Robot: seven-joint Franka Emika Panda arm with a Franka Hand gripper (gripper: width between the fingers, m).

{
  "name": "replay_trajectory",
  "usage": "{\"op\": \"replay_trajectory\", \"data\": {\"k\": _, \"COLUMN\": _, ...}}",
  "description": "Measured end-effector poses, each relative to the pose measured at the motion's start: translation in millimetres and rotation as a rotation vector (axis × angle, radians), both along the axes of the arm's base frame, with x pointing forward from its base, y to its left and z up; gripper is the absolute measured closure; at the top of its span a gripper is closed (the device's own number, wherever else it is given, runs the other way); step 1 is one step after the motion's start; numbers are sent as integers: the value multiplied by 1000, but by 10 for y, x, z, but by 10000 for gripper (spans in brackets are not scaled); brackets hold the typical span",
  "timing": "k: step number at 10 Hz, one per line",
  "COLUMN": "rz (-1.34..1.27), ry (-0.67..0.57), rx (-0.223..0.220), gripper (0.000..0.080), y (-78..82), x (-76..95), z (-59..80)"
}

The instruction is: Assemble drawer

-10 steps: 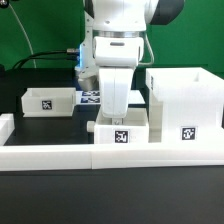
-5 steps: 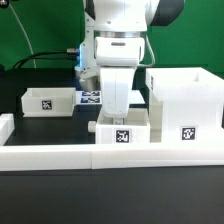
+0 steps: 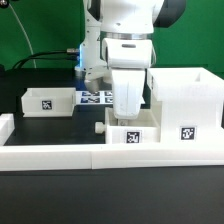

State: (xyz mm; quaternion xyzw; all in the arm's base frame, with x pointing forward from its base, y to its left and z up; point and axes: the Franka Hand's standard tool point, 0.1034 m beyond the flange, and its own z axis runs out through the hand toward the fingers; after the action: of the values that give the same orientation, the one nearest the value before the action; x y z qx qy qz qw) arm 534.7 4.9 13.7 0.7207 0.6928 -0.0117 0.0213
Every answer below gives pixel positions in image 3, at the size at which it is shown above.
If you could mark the white drawer box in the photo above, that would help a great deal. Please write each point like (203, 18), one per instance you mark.
(48, 102)
(144, 129)

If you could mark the white drawer cabinet frame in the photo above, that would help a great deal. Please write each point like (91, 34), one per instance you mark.
(187, 104)

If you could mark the white rear drawer box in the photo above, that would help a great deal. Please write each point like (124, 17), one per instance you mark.
(48, 102)

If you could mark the white U-shaped fence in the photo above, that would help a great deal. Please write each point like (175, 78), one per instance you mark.
(103, 156)

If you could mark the white fiducial marker sheet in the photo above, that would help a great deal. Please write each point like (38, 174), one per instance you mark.
(100, 97)

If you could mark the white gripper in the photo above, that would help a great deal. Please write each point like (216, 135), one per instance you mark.
(127, 88)

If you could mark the white front drawer box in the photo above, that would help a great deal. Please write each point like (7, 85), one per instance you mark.
(144, 129)

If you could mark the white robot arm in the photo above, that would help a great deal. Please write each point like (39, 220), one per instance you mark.
(120, 19)

